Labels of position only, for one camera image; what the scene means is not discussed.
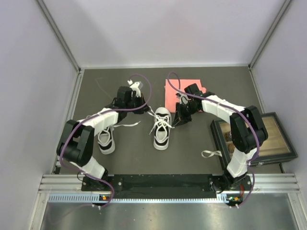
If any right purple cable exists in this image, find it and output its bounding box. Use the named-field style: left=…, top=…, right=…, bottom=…
left=167, top=71, right=261, bottom=209

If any black white sneaker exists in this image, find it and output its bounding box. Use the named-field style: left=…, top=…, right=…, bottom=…
left=148, top=107, right=174, bottom=150
left=97, top=121, right=140, bottom=155

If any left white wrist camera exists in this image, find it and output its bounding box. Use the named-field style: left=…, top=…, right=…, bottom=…
left=127, top=80, right=143, bottom=97

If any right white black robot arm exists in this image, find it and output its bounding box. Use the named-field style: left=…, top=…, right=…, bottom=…
left=172, top=84, right=268, bottom=190

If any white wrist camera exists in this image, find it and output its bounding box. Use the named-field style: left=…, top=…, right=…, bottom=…
left=127, top=80, right=143, bottom=97
left=176, top=93, right=190, bottom=105

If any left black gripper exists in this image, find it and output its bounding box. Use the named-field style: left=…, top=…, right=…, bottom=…
left=125, top=93, right=150, bottom=115

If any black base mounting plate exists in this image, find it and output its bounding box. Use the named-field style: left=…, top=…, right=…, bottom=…
left=81, top=174, right=254, bottom=199

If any pink folded cloth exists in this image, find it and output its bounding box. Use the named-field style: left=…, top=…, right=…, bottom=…
left=165, top=79, right=206, bottom=113

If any purple cable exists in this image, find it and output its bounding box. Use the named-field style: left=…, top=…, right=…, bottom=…
left=59, top=73, right=153, bottom=211
left=167, top=71, right=261, bottom=209

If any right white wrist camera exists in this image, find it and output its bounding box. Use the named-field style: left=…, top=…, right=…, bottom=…
left=176, top=93, right=190, bottom=105

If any grey slotted cable duct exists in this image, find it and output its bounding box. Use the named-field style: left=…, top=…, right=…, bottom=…
left=47, top=193, right=243, bottom=204

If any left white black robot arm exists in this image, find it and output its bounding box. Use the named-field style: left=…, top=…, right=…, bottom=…
left=56, top=82, right=149, bottom=190

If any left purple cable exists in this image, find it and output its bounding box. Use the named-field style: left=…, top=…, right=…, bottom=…
left=59, top=73, right=153, bottom=211

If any loose white shoelace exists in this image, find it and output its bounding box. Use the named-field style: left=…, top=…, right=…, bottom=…
left=201, top=150, right=222, bottom=158

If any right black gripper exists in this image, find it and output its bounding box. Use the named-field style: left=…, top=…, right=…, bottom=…
left=173, top=102, right=200, bottom=127

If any aluminium extrusion rail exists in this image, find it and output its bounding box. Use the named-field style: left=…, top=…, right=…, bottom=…
left=38, top=173, right=300, bottom=193

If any black glass-lid display box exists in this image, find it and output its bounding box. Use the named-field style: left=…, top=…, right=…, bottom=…
left=210, top=113, right=297, bottom=169

